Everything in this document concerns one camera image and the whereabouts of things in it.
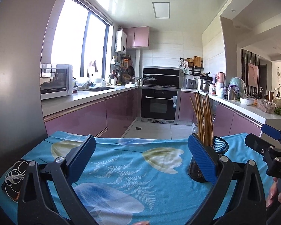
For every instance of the black range hood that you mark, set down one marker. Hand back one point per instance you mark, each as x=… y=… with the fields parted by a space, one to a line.
x=162 y=76

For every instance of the built-in black oven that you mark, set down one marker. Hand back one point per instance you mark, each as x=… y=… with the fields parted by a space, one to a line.
x=159 y=104

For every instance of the mint green appliance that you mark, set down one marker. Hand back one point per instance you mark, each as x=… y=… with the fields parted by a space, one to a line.
x=239 y=86

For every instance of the wooden chopstick in holder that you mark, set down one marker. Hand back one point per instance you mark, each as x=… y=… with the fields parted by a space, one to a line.
x=205 y=123
x=193 y=102
x=198 y=114
x=202 y=119
x=208 y=119
x=211 y=123

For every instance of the pink lower kitchen cabinets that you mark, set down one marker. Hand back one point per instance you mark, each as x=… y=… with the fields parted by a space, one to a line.
x=111 y=117

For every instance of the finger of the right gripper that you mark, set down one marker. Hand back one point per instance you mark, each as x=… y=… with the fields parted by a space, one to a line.
x=271 y=132

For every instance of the black wall shelf rack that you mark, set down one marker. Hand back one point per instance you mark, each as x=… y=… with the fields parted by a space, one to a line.
x=191 y=66

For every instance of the silver refrigerator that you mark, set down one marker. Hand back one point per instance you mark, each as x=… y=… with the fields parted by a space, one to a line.
x=23 y=25

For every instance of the black mesh utensil holder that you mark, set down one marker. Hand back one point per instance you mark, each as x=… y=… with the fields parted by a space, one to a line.
x=203 y=164

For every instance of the silver rice cooker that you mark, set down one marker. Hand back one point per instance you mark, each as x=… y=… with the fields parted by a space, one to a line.
x=190 y=83

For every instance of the pink upper cabinet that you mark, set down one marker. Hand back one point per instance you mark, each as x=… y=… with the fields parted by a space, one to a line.
x=137 y=37

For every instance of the blue floral towel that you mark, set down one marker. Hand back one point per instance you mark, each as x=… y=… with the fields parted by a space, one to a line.
x=132 y=180

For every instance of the white water heater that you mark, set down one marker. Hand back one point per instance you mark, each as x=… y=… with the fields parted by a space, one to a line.
x=120 y=43

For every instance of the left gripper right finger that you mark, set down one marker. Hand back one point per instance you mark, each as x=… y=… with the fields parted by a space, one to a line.
x=247 y=204

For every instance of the white microwave oven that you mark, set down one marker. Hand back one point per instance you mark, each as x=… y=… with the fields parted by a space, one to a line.
x=55 y=80

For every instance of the clear food container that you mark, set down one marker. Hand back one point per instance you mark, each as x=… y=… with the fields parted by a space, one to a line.
x=266 y=106

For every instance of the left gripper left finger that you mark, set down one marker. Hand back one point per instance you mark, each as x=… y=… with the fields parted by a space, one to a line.
x=36 y=205

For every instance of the person's right hand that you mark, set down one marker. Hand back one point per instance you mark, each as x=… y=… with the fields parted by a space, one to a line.
x=273 y=193

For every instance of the steel stock pot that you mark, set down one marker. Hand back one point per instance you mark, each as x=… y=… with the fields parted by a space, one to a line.
x=205 y=82

